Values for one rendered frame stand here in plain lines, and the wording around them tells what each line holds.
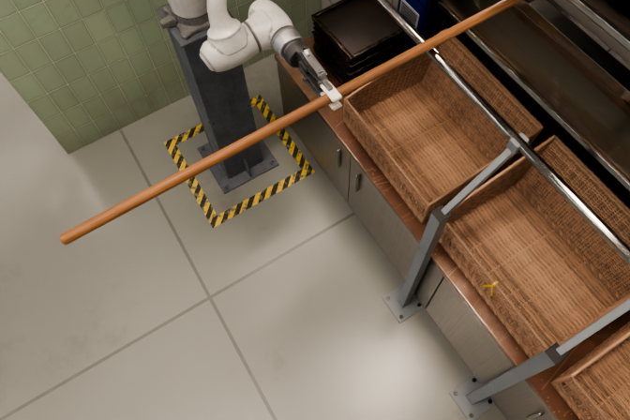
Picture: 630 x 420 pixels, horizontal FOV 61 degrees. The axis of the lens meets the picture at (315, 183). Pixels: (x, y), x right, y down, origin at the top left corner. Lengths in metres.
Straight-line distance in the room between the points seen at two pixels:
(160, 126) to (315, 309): 1.32
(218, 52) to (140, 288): 1.39
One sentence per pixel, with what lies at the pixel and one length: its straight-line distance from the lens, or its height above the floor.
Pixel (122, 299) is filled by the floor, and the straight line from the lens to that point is 2.69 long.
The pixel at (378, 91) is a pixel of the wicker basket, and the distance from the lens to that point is 2.22.
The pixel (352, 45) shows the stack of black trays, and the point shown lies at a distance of 2.19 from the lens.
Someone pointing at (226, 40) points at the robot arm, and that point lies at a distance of 1.62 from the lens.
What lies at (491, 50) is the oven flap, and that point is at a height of 0.95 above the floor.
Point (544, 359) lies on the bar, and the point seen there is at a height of 0.91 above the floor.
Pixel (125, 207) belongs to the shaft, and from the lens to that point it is 1.44.
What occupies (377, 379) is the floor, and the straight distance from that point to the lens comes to 2.45.
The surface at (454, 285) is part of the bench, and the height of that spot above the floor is 0.58.
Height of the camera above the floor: 2.42
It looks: 62 degrees down
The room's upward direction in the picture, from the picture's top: 3 degrees counter-clockwise
